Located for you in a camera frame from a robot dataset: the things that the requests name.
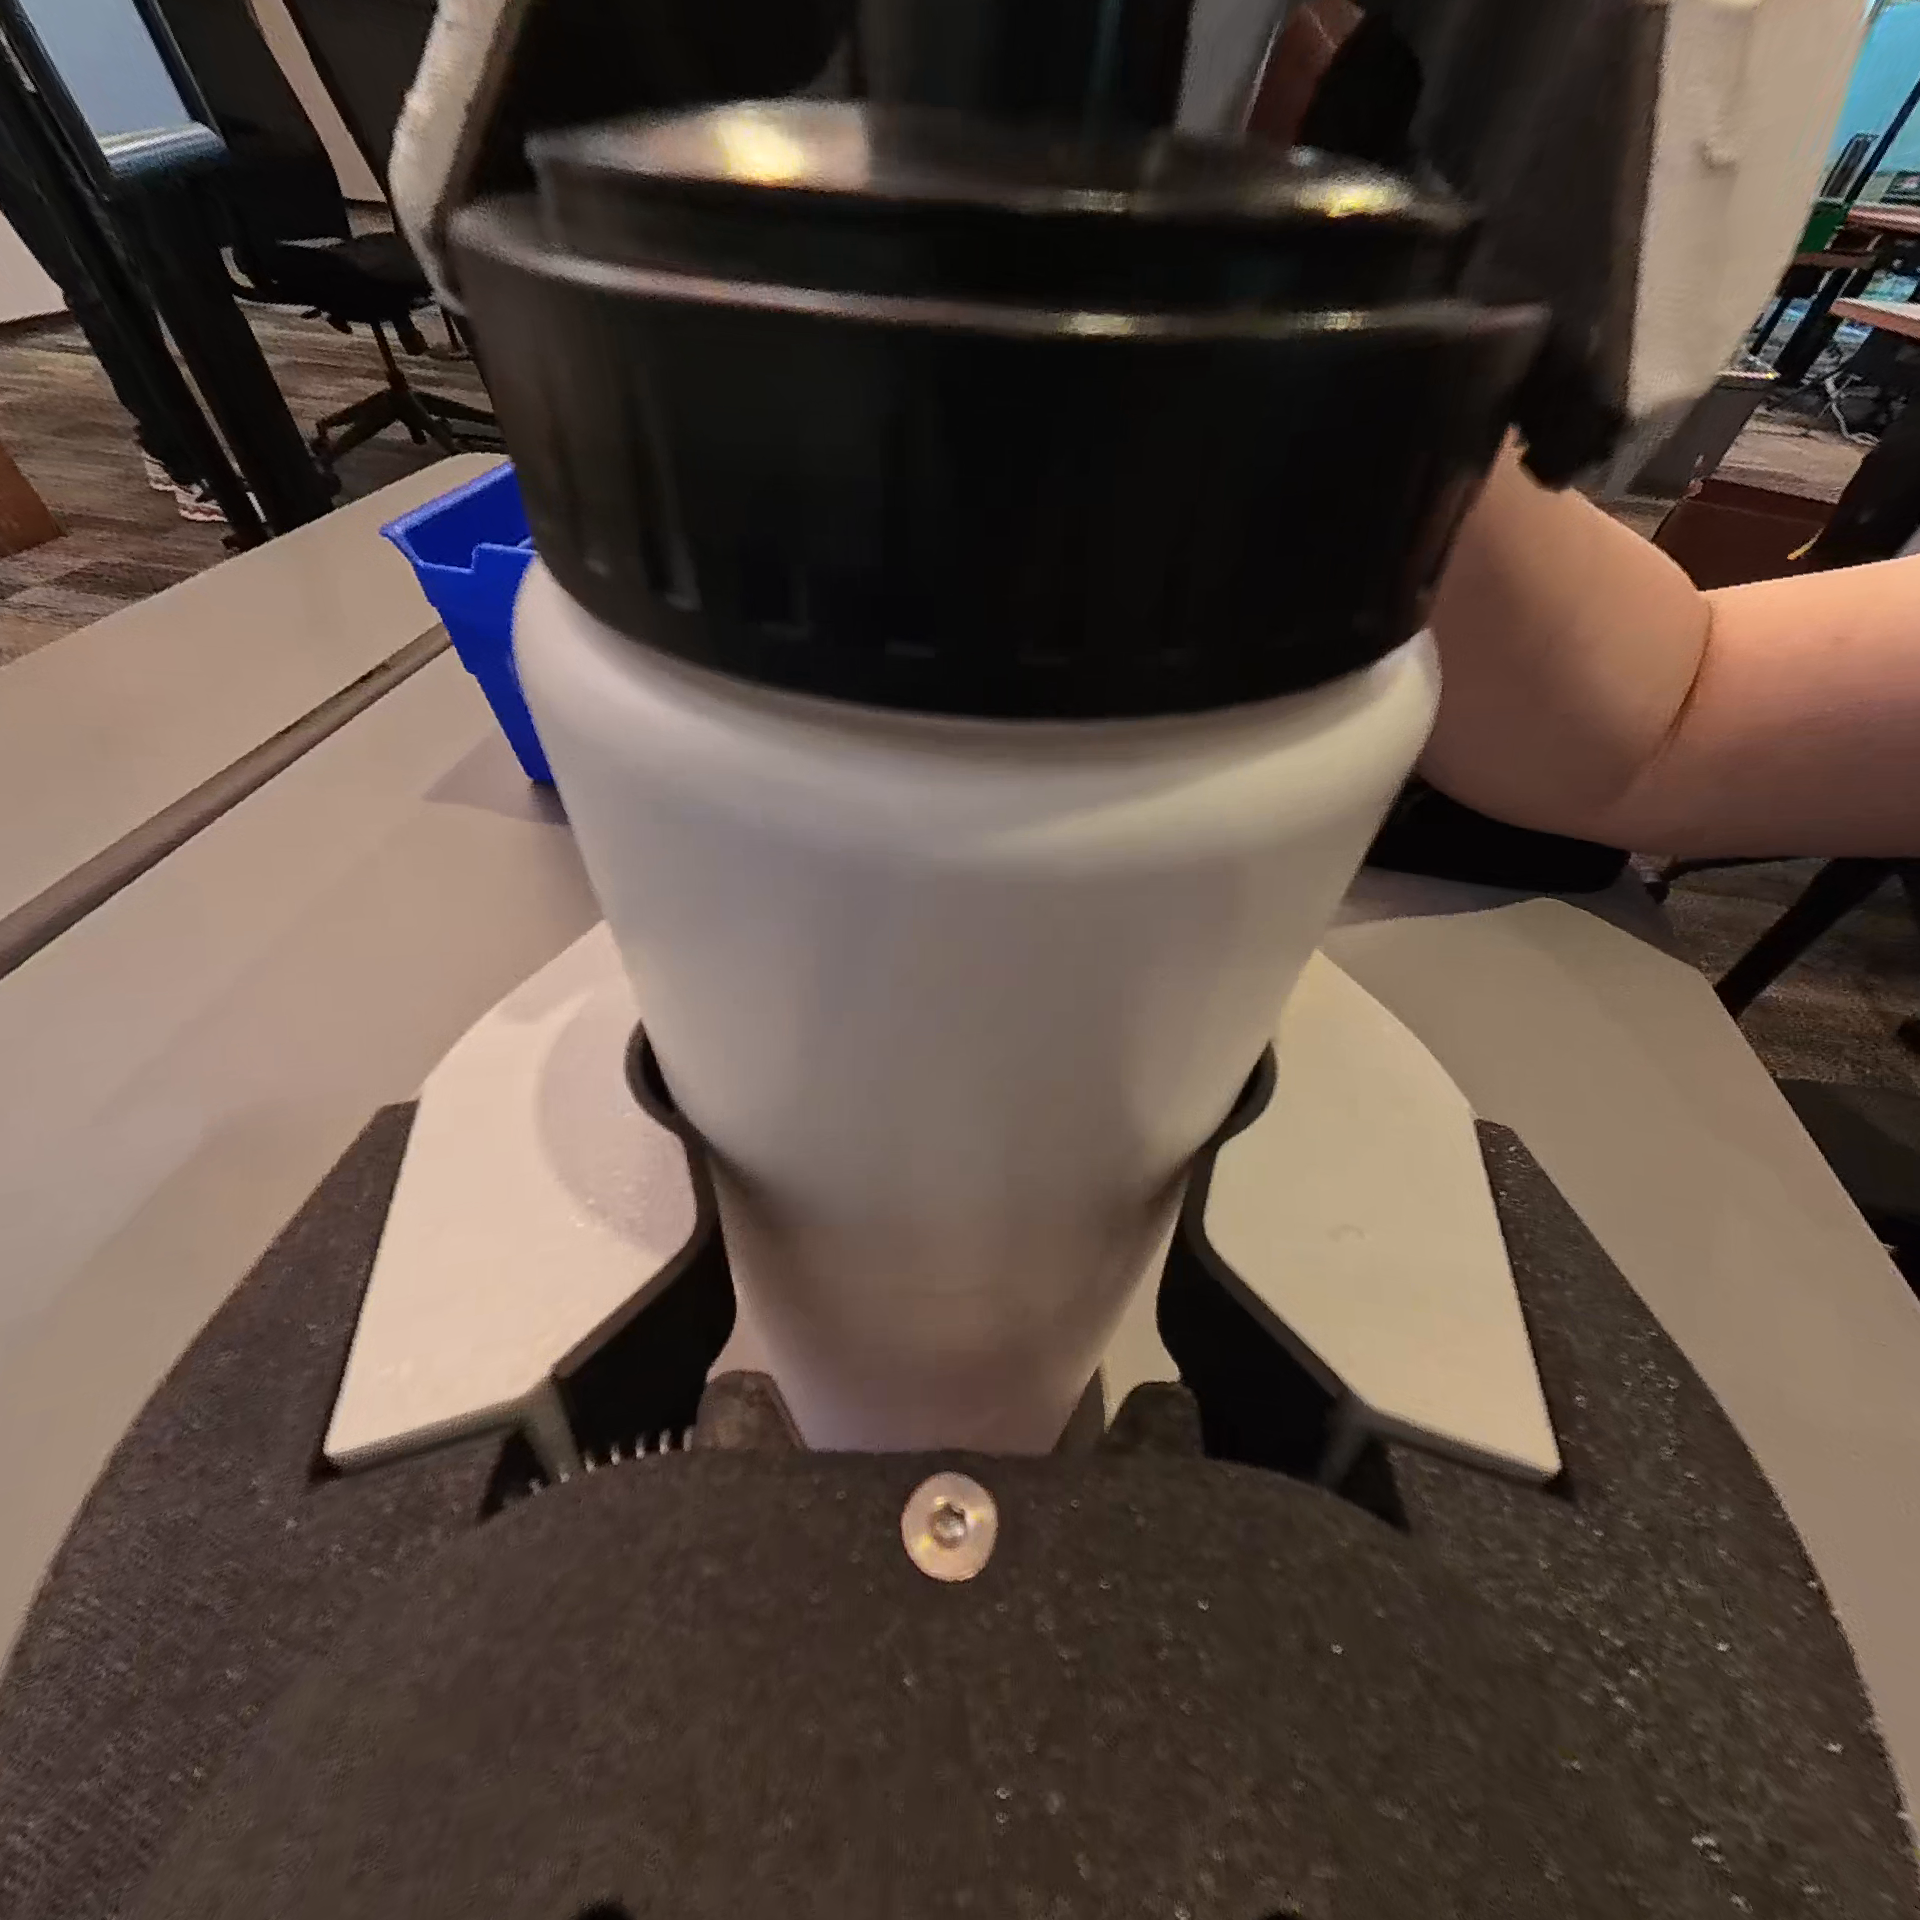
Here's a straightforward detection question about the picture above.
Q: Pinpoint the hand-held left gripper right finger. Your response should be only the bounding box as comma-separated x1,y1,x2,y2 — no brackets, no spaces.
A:
1158,953,1565,1486

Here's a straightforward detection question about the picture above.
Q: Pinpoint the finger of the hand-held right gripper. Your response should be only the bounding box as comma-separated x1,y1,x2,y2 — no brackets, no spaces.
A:
390,0,534,317
1477,0,1850,491

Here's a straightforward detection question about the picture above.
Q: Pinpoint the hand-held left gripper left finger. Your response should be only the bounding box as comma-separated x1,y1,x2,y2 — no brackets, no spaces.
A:
322,922,739,1481

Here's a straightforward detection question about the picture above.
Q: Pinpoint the blue plastic bin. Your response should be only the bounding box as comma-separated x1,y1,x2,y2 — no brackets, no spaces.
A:
378,462,563,791

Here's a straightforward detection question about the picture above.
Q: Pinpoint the white plastic bottle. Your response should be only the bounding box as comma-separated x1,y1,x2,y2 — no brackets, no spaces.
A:
511,562,1446,1455

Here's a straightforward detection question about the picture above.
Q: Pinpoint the black bottle lid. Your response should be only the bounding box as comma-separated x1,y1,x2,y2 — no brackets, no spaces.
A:
447,0,1550,718

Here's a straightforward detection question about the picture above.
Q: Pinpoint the person's right forearm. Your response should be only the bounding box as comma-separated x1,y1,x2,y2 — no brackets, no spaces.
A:
1416,435,1920,865

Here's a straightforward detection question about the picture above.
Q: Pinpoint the black office chair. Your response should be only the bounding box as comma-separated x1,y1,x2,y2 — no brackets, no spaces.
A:
225,142,504,462

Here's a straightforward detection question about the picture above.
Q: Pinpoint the grey trash can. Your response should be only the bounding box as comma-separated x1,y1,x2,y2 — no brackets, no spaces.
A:
1597,367,1784,502

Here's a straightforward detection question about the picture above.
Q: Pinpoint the pale screen on stand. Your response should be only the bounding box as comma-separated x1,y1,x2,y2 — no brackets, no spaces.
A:
0,0,343,543

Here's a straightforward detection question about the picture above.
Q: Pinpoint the brown cardboard box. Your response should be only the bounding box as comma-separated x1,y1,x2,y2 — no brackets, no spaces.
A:
1650,466,1878,593

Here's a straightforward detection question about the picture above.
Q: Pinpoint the black mesh wrist rest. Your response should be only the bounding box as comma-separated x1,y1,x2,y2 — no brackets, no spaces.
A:
1367,780,1634,900

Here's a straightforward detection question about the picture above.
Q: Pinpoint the wooden post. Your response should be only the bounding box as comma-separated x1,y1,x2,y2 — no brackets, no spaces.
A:
0,440,66,562

